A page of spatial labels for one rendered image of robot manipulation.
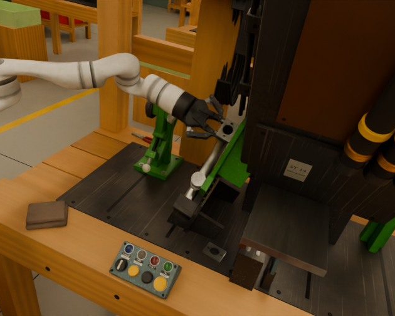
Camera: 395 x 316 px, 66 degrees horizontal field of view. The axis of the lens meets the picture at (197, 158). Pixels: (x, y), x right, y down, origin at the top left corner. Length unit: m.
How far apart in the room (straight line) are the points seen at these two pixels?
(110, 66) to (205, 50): 0.35
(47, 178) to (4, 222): 0.23
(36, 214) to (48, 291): 1.02
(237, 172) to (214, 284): 0.28
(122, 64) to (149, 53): 0.43
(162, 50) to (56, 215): 0.70
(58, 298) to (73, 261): 1.03
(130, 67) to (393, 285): 0.92
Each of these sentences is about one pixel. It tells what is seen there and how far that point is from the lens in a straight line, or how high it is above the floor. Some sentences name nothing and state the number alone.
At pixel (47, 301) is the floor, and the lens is 1.87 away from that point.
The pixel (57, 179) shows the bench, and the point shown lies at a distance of 1.11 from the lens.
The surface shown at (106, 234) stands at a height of 0.90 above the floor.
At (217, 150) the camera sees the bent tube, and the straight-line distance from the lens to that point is 0.89.
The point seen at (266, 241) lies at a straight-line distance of 0.61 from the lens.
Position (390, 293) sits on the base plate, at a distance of 1.02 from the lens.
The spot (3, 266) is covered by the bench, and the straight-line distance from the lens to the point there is 1.17.
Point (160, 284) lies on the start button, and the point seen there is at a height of 0.94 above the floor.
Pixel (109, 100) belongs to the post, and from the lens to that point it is 1.32.
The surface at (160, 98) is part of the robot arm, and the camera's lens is 0.81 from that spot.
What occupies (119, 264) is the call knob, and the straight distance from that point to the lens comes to 0.77.
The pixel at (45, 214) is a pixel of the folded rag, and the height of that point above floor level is 0.93.
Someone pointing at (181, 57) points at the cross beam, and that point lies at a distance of 1.20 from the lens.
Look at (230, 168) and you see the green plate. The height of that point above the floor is 1.14.
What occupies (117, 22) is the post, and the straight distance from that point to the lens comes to 1.21.
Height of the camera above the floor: 1.55
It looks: 33 degrees down
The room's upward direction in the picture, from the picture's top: 10 degrees clockwise
